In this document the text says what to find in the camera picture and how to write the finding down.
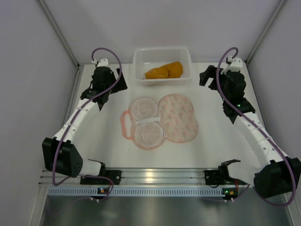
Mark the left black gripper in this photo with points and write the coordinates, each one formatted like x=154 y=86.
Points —
x=116 y=78

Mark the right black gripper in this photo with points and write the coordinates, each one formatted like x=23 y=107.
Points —
x=212 y=76

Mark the pink mesh bra laundry bag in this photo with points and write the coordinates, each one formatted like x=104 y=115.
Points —
x=148 y=123

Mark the mustard yellow lace bra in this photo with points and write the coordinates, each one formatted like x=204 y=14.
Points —
x=168 y=71

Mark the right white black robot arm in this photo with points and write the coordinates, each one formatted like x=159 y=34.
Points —
x=277 y=173

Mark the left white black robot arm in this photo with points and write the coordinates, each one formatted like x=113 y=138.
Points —
x=61 y=154

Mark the white plastic basket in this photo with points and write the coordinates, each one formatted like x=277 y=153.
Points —
x=146 y=59

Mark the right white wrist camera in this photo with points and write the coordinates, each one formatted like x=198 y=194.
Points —
x=235 y=64

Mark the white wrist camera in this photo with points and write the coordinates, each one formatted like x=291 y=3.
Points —
x=101 y=63
x=235 y=64

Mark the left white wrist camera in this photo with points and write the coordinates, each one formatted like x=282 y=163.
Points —
x=101 y=63

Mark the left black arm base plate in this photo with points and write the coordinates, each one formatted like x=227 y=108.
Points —
x=106 y=177

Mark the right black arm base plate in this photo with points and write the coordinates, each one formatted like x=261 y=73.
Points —
x=216 y=177

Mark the aluminium mounting rail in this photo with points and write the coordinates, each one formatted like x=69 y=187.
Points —
x=162 y=176

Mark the white slotted cable duct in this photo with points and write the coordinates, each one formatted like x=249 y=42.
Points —
x=138 y=191

